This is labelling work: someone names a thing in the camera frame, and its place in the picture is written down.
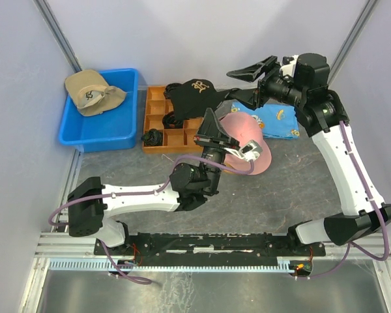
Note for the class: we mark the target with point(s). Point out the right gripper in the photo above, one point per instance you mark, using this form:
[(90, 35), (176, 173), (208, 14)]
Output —
[(256, 98)]

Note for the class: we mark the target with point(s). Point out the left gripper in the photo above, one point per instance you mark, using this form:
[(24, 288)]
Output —
[(210, 133)]

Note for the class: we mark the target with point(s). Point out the pink cap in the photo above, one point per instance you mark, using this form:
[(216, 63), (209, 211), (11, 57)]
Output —
[(243, 127)]

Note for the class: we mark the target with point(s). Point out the blue astronaut print cloth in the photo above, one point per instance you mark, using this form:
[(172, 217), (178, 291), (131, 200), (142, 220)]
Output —
[(275, 120)]

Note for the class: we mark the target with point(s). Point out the black cap white lining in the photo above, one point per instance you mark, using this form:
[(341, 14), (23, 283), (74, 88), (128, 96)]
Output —
[(192, 98)]

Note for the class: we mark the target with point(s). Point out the beige cap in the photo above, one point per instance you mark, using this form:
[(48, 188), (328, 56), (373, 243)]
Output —
[(91, 93)]

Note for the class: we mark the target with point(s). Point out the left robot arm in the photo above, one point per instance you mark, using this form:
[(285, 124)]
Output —
[(94, 207)]

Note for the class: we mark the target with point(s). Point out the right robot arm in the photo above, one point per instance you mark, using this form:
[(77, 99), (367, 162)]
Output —
[(301, 81)]

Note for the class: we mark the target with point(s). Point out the wooden compartment tray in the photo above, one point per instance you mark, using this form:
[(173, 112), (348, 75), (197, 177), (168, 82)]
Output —
[(174, 140)]

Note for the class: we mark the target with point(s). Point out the rolled black brown belt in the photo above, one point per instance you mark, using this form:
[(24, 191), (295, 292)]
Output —
[(169, 121)]

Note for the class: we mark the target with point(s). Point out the rolled dark green belt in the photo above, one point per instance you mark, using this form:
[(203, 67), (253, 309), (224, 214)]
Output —
[(152, 138)]

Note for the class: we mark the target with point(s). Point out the rolled black belt top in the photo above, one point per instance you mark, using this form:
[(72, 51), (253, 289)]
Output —
[(169, 88)]

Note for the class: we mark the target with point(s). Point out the blue plastic bin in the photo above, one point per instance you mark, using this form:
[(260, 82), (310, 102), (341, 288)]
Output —
[(112, 130)]

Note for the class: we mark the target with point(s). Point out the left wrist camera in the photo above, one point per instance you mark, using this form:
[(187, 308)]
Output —
[(251, 151)]

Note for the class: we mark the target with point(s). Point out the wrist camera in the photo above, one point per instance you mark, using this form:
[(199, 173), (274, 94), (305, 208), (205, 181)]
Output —
[(288, 66), (251, 151)]

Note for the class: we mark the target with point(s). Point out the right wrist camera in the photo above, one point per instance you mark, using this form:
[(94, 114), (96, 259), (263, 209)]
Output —
[(288, 66)]

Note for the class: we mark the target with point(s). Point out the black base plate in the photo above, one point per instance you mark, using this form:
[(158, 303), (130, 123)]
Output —
[(213, 250)]

